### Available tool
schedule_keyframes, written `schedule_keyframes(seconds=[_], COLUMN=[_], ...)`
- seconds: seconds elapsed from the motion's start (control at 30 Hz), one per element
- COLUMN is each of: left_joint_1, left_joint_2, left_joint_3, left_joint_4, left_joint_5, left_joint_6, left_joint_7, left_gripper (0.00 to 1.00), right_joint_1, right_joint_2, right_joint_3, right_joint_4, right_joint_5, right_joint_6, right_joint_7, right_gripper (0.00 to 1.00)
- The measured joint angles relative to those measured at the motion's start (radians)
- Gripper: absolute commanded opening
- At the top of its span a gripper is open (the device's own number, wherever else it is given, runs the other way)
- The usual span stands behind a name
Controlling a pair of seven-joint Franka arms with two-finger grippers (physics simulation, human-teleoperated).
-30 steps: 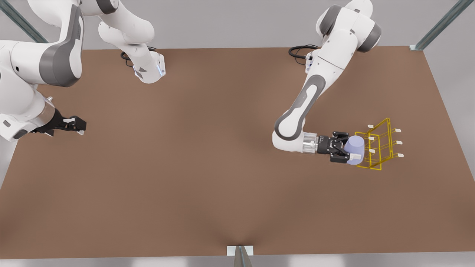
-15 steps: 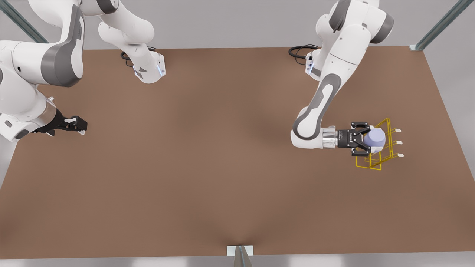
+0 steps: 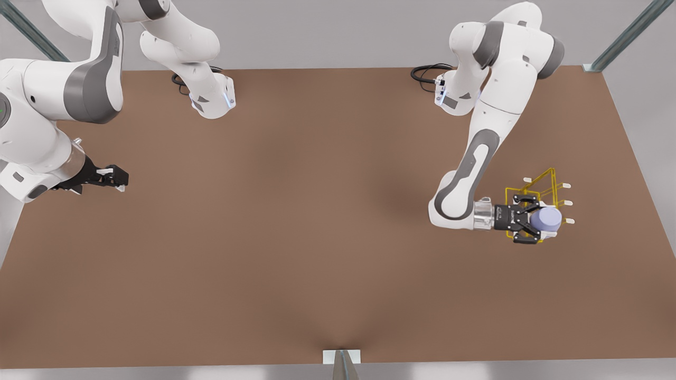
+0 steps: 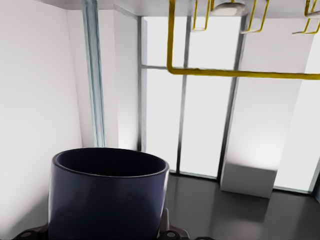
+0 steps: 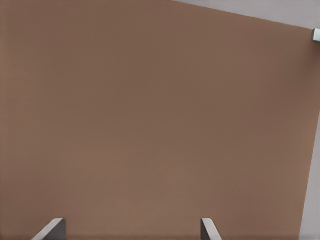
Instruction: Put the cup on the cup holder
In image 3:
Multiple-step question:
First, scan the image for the silver frame post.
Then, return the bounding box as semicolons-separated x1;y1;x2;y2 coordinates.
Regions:
582;0;676;73
0;0;70;62
323;348;362;380

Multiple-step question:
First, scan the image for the yellow wire cup holder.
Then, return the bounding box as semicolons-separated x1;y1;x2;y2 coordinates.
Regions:
504;167;576;244

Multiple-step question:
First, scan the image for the lavender cup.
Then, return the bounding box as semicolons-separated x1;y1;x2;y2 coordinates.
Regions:
530;206;562;234

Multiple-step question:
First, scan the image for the black cable loop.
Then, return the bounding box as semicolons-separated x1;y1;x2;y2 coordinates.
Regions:
410;63;456;94
171;65;224;96

